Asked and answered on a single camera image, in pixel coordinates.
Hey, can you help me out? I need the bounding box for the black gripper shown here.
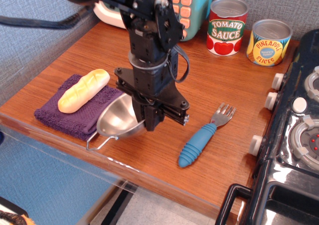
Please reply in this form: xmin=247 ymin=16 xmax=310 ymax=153
xmin=114 ymin=51 xmax=189 ymax=131

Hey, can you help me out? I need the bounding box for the small silver metal pot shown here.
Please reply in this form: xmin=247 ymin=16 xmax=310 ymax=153
xmin=86 ymin=93 xmax=146 ymax=151

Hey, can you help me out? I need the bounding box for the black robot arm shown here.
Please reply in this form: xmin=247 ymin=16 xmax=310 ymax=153
xmin=0 ymin=0 xmax=189 ymax=131

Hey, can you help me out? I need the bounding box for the purple folded towel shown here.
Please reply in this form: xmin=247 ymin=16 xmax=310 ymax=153
xmin=34 ymin=74 xmax=123 ymax=140

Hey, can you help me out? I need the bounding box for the toy bread loaf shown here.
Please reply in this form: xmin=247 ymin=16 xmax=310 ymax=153
xmin=58 ymin=69 xmax=110 ymax=113

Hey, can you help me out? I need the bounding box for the toy microwave teal pink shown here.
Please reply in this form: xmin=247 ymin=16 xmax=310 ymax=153
xmin=94 ymin=0 xmax=212 ymax=41

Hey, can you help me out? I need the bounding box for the tomato sauce can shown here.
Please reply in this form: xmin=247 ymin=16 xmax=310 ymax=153
xmin=206 ymin=0 xmax=249 ymax=56

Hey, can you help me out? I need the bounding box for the clear acrylic table guard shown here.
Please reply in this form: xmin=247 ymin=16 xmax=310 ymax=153
xmin=0 ymin=126 xmax=215 ymax=225

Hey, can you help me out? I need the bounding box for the pineapple slices can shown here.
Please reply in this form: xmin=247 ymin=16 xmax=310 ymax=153
xmin=246 ymin=19 xmax=293 ymax=67

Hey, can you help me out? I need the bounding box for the black toy stove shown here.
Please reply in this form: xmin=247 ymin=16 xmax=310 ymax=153
xmin=216 ymin=29 xmax=319 ymax=225

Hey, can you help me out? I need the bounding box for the blue handled metal fork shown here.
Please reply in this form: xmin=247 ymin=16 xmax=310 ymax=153
xmin=178 ymin=103 xmax=236 ymax=168

